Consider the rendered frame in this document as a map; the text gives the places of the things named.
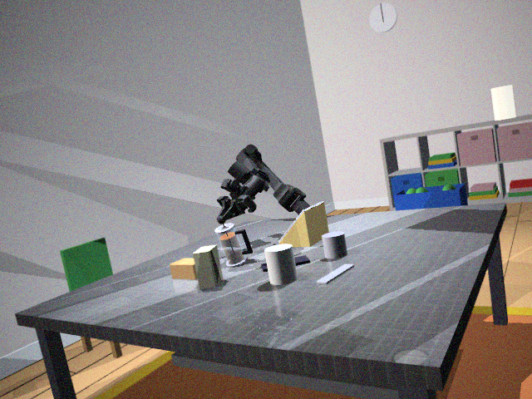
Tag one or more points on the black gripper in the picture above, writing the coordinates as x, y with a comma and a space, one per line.
238, 204

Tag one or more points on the french press with black knob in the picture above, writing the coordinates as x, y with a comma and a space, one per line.
230, 244

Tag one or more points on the white cylinder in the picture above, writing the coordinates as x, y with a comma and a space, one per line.
334, 244
281, 264

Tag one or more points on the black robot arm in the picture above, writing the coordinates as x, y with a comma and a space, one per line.
249, 169

